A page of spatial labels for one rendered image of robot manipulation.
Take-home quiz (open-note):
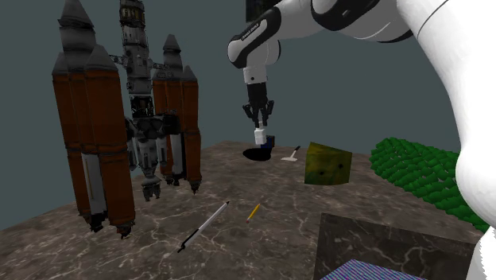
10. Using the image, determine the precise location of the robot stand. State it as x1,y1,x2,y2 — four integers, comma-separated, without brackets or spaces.
312,212,479,280

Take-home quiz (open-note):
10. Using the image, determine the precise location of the small white bottle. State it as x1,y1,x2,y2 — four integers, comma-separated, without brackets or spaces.
254,122,268,146

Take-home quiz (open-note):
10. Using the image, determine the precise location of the white scraper with black handle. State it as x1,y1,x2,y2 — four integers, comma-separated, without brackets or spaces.
280,145,301,162

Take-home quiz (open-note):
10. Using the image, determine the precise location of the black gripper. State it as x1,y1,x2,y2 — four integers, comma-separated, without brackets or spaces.
242,82,275,130

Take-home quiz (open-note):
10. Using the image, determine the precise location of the yellow pencil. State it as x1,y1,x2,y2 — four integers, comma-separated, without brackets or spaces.
245,203,262,224

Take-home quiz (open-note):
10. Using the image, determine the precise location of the orange and grey rocket model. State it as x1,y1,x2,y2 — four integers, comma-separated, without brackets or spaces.
51,0,203,239

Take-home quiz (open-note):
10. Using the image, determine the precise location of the blue purple striped block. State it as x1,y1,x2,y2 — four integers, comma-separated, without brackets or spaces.
320,258,428,280

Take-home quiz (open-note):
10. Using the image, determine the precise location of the green knobbly corn cob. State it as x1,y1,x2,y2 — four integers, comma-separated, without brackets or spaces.
369,137,491,234

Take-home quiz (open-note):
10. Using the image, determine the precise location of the yellow green cube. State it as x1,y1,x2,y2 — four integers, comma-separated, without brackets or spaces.
304,142,353,187

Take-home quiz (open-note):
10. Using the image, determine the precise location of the white and black pen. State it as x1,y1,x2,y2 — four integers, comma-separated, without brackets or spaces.
176,200,231,255

